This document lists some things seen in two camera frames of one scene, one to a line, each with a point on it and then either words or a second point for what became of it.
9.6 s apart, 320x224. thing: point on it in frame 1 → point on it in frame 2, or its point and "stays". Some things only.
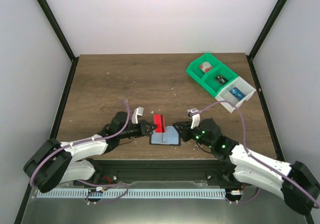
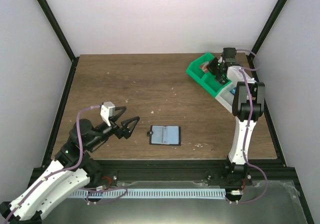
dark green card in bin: [221, 79] stays
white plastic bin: [237, 91] stays
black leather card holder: [171, 137] stays
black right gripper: [185, 130] → [215, 66]
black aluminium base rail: [117, 171] stays
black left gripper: [143, 128] → [116, 129]
